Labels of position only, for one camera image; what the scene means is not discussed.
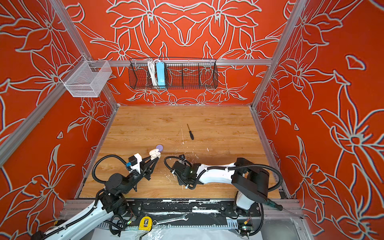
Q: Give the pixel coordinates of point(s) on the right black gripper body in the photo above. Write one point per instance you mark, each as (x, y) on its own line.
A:
(181, 181)

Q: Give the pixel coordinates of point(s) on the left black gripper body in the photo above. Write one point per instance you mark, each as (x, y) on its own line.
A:
(143, 172)

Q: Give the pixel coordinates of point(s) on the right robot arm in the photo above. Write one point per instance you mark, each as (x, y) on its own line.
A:
(253, 181)

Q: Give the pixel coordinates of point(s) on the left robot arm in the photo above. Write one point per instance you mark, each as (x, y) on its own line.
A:
(110, 205)

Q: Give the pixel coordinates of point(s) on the black screwdriver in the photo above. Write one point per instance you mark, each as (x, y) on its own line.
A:
(190, 132)

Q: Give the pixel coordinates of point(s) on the silver wrench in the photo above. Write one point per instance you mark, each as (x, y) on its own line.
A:
(179, 218)

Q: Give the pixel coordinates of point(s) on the yellow tape measure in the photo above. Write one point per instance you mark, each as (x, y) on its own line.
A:
(146, 224)

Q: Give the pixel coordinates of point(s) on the light blue power bank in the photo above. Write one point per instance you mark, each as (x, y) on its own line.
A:
(161, 72)

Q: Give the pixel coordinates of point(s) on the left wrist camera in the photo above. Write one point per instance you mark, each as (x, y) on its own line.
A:
(133, 164)

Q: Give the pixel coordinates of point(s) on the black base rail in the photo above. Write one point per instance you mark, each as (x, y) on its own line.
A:
(189, 206)

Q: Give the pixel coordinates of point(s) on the black wire wall basket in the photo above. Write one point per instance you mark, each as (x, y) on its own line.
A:
(181, 73)

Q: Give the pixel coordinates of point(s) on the green handled screwdriver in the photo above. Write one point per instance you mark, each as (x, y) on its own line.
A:
(273, 204)

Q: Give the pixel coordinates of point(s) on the white mesh wall basket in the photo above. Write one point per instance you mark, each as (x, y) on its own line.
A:
(84, 81)

